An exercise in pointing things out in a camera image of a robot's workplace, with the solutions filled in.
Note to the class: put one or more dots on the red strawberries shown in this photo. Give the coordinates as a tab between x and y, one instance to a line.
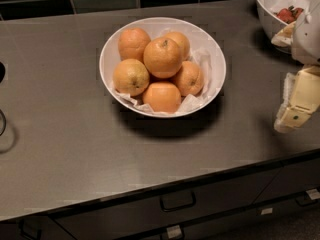
290	14

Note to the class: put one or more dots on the white bowl with strawberries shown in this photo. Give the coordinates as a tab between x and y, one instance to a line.
267	10

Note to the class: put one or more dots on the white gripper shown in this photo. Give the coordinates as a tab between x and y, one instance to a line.
308	37

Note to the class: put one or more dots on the white drawer label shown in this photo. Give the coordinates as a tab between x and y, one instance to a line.
266	211

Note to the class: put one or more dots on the centre dark drawer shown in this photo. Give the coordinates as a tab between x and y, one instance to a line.
143	215

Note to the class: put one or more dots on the black right drawer handle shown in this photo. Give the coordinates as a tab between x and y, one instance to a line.
308	198

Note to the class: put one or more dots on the black centre drawer handle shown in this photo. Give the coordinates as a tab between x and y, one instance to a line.
177	201

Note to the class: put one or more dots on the right dark drawer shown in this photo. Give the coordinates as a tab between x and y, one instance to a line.
293	178

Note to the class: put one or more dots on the black drawer handle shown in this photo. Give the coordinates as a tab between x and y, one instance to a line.
308	198
177	201

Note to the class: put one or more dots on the white bowl with oranges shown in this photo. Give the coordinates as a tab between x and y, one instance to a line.
156	27

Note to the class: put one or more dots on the front left yellowish orange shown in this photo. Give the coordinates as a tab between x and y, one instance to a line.
131	77

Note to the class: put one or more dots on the dark drawer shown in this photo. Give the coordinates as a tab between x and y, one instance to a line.
143	215
293	178

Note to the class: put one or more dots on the white paper bowl liner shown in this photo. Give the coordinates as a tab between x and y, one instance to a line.
190	103

